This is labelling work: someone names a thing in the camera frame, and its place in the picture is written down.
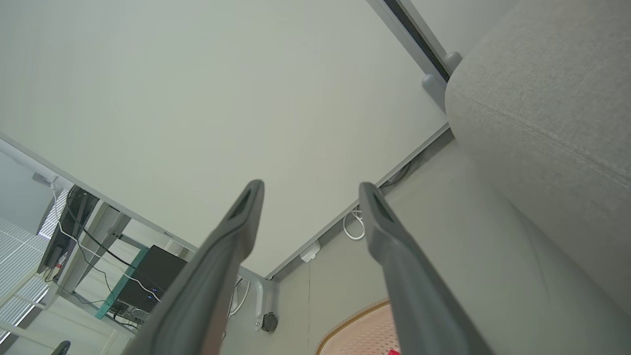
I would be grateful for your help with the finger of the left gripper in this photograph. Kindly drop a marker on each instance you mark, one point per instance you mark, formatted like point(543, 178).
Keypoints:
point(61, 348)

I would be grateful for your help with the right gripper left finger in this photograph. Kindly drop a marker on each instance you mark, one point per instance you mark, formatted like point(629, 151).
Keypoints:
point(212, 276)

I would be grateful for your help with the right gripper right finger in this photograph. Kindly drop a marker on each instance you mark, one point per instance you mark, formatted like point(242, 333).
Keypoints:
point(409, 286)

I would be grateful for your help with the grey fabric sofa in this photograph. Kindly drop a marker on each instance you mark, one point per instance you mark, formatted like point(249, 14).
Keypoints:
point(542, 123)

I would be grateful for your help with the black computer case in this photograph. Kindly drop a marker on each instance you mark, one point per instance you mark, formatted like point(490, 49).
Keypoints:
point(155, 273)

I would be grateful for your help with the cream perforated laundry basket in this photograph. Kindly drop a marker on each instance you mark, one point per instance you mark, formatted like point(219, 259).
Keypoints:
point(360, 335)

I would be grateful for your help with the black caster wheel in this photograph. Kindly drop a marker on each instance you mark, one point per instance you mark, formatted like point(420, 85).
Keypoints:
point(269, 322)

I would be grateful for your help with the black monitor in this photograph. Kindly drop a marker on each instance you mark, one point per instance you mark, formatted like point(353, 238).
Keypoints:
point(61, 236)

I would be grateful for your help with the grey metal desk leg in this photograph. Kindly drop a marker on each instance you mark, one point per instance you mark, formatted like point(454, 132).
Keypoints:
point(96, 236)

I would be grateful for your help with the large white partition panel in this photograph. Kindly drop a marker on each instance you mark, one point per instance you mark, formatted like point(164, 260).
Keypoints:
point(197, 98)

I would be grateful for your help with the narrow white partition panel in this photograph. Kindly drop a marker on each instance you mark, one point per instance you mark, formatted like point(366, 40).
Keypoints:
point(463, 24)

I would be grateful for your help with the teal desk frame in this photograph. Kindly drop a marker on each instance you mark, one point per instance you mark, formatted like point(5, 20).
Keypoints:
point(121, 285)

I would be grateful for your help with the small white wall box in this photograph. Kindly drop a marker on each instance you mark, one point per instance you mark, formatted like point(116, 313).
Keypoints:
point(310, 251)

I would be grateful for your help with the grey partition post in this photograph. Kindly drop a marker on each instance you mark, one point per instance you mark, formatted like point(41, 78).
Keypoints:
point(404, 29)

